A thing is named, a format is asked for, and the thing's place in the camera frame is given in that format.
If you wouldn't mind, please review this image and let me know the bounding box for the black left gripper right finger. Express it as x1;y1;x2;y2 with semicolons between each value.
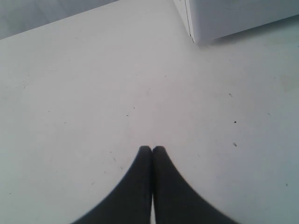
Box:
152;146;234;224

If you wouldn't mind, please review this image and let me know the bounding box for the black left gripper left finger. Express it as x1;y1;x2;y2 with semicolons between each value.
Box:
76;146;152;224

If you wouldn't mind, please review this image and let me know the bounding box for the white microwave oven body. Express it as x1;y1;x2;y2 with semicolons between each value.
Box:
174;0;299;43

